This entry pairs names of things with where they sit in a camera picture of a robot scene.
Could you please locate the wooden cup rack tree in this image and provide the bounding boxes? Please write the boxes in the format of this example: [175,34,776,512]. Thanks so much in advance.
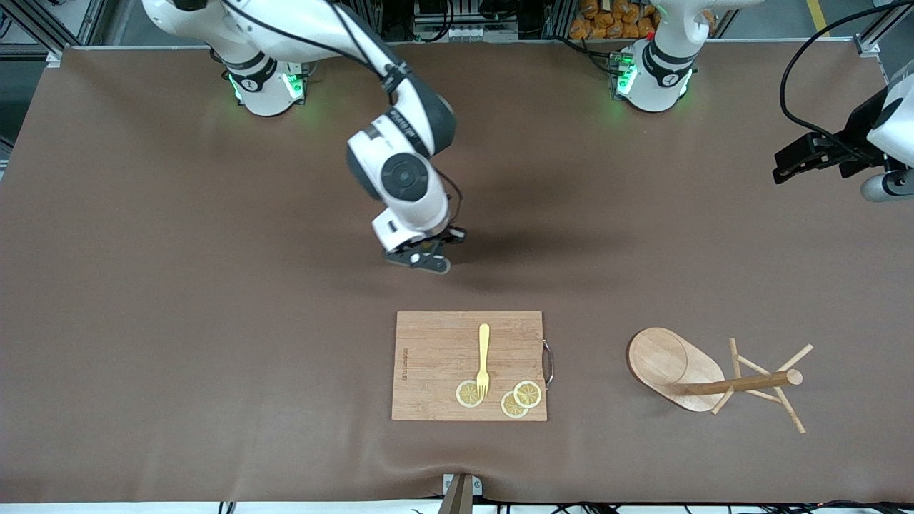
[626,327,815,434]

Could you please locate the yellow plastic fork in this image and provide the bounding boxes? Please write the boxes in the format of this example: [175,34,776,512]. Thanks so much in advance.
[476,323,492,400]

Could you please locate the bamboo cutting board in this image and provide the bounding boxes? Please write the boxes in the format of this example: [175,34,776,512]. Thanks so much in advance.
[391,311,548,422]

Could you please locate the pile of orange items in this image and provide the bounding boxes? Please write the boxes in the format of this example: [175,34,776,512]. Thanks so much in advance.
[569,0,661,40]

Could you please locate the brown table cover sheet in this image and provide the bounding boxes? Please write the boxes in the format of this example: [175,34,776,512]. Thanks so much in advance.
[0,39,914,504]

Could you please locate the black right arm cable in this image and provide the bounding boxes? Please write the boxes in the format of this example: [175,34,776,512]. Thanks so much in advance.
[221,0,465,233]

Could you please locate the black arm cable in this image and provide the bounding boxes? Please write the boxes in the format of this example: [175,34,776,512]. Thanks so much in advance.
[780,0,893,143]
[221,0,465,233]

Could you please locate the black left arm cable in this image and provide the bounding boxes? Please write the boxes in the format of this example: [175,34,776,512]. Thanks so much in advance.
[780,0,893,143]

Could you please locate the aluminium frame post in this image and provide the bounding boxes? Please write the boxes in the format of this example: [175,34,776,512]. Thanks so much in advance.
[855,0,914,58]
[0,0,108,69]

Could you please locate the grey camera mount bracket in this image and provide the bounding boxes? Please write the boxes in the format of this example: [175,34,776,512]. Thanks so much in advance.
[437,473,484,514]

